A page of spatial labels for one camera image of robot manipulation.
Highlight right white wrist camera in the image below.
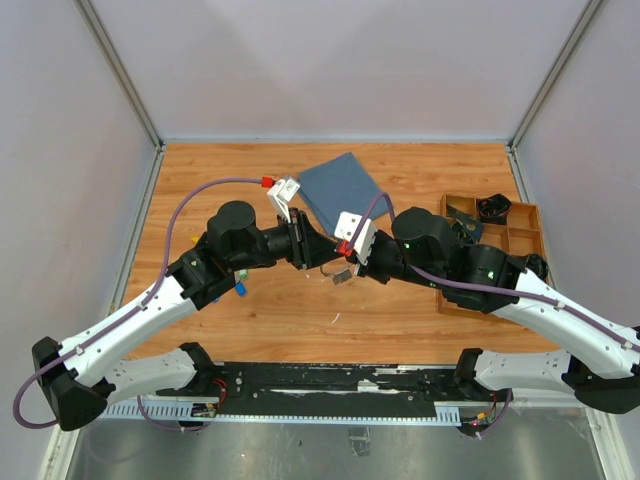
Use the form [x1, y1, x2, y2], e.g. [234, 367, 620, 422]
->
[334, 211, 378, 266]

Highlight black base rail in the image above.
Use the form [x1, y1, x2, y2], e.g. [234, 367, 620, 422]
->
[139, 360, 514, 426]

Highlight dark blue key tag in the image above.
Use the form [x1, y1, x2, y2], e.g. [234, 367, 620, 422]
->
[235, 282, 247, 296]

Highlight folded blue cloth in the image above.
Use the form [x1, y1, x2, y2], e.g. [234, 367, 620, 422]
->
[298, 152, 382, 235]

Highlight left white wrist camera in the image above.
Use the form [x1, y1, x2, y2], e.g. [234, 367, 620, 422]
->
[267, 177, 300, 223]

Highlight silver metal keyring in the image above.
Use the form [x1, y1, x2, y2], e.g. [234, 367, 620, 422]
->
[320, 266, 353, 285]

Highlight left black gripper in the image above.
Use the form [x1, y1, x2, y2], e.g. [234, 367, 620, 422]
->
[230, 208, 343, 272]

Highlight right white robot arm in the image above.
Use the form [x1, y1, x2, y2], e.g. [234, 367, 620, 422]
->
[335, 207, 639, 414]

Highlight wooden compartment tray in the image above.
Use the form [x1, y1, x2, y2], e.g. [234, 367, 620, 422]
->
[437, 193, 549, 316]

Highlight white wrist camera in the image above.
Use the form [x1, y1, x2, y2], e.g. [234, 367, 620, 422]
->
[334, 211, 378, 266]
[267, 177, 300, 223]

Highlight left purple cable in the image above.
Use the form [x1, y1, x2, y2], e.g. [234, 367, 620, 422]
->
[13, 177, 279, 429]

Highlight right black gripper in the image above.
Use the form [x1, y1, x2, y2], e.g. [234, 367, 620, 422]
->
[346, 229, 444, 290]

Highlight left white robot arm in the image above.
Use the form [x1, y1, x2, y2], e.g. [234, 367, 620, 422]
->
[32, 201, 338, 431]

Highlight dark rolled tie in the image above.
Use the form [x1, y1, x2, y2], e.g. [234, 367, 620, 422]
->
[525, 252, 549, 282]

